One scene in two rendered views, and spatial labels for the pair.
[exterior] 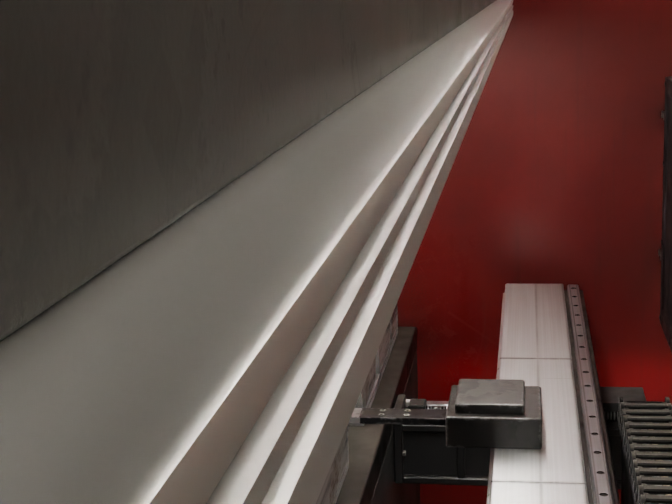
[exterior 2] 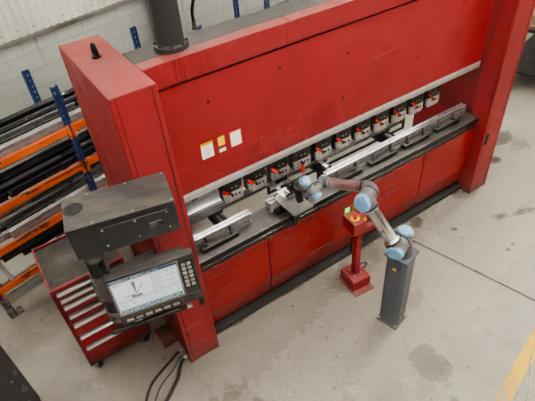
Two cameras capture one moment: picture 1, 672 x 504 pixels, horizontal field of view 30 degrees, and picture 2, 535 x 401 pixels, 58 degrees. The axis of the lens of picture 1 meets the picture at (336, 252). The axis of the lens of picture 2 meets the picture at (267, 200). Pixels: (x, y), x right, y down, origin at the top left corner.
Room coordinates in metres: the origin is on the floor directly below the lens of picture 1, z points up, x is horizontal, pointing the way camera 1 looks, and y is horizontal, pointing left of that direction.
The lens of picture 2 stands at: (3.38, 2.17, 3.37)
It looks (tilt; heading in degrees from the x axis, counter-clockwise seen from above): 41 degrees down; 230
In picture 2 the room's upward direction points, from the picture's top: 5 degrees counter-clockwise
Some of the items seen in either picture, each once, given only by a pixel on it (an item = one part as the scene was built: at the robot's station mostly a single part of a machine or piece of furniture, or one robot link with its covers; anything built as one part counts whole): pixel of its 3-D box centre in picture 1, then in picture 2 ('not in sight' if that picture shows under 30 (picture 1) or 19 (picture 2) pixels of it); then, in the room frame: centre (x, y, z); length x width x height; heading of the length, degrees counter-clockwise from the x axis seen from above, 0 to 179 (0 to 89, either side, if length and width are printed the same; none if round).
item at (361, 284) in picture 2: not in sight; (357, 278); (1.09, 0.53, 0.06); 0.25 x 0.20 x 0.12; 75
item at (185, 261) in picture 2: not in sight; (154, 282); (2.78, 0.46, 1.42); 0.45 x 0.12 x 0.36; 159
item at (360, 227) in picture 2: not in sight; (358, 218); (1.08, 0.50, 0.75); 0.20 x 0.16 x 0.18; 165
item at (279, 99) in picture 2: not in sight; (349, 75); (0.82, 0.14, 1.74); 3.00 x 0.08 x 0.80; 171
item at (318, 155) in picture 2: not in sight; (320, 145); (1.09, 0.10, 1.26); 0.15 x 0.09 x 0.17; 171
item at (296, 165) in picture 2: not in sight; (298, 155); (1.29, 0.07, 1.26); 0.15 x 0.09 x 0.17; 171
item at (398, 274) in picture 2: not in sight; (396, 286); (1.17, 0.96, 0.39); 0.18 x 0.18 x 0.77; 5
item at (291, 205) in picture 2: not in sight; (293, 202); (1.48, 0.19, 1.00); 0.26 x 0.18 x 0.01; 81
